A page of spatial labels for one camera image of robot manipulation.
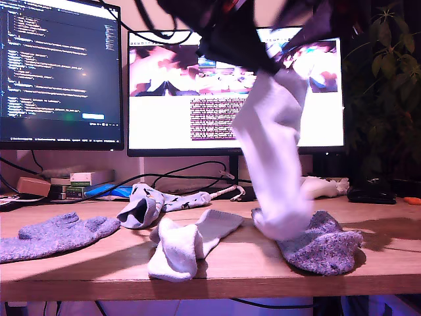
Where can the dark code computer monitor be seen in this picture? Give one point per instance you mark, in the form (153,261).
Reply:
(59,66)

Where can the green leafy house plant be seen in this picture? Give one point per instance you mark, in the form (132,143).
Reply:
(388,98)

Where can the white box green label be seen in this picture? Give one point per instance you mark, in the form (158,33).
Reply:
(89,178)

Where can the small orange thing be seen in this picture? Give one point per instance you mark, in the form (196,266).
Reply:
(412,200)

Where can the black case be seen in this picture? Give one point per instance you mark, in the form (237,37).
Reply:
(371,195)

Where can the grey fuzzy sock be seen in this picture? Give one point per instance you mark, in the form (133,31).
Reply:
(325,250)
(59,237)

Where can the white ribbed sock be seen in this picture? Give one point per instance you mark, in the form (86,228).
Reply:
(273,148)
(177,250)

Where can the green white small box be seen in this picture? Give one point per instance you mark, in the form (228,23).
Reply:
(72,192)

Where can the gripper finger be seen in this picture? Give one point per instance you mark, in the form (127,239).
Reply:
(230,16)
(237,54)
(312,26)

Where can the light blue toucan sock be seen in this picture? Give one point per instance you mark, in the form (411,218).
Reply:
(154,204)
(187,200)

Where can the grey fuzzy cloth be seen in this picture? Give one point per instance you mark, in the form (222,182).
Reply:
(59,172)

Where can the bright white computer monitor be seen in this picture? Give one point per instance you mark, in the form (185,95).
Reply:
(158,125)

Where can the blue pouch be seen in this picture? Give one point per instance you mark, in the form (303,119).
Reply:
(108,191)

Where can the white game controller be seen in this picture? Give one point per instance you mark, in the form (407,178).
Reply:
(329,187)

